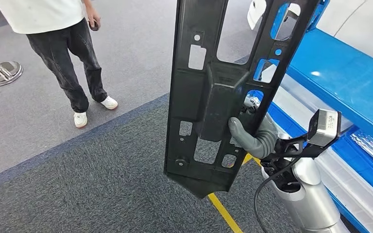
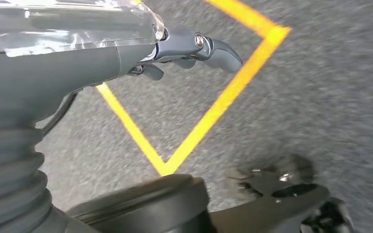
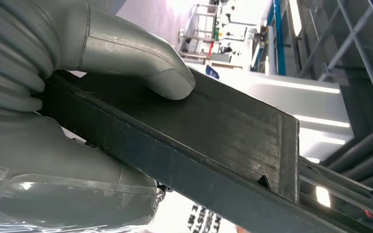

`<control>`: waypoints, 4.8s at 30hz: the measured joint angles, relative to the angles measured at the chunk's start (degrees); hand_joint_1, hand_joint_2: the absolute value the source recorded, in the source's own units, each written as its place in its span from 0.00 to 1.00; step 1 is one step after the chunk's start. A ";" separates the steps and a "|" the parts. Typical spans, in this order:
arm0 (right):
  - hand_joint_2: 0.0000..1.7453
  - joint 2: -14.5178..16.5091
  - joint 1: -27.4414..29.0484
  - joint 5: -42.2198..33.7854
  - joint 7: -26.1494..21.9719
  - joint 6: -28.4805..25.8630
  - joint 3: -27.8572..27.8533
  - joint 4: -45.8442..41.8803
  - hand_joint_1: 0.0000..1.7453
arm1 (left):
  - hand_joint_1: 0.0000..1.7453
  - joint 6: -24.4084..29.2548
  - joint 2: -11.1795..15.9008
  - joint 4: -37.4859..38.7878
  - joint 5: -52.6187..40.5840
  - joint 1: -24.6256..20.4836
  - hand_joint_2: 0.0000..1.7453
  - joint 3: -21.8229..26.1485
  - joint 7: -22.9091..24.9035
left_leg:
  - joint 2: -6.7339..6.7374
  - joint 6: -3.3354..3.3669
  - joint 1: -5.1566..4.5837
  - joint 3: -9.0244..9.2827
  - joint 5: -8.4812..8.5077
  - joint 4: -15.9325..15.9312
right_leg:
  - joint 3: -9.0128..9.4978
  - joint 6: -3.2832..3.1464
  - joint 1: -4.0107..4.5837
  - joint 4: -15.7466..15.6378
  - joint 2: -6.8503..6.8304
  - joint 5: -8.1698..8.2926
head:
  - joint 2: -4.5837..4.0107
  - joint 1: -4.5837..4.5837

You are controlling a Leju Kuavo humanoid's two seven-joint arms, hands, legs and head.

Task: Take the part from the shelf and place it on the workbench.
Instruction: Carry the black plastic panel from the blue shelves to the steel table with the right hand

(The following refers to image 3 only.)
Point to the person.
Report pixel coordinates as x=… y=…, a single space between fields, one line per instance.
x=205 y=218

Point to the grey metal truss frame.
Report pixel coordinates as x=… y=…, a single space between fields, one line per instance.
x=366 y=64

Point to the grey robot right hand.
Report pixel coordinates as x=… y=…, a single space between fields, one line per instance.
x=61 y=193

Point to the blue steel column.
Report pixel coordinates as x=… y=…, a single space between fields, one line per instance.
x=279 y=38

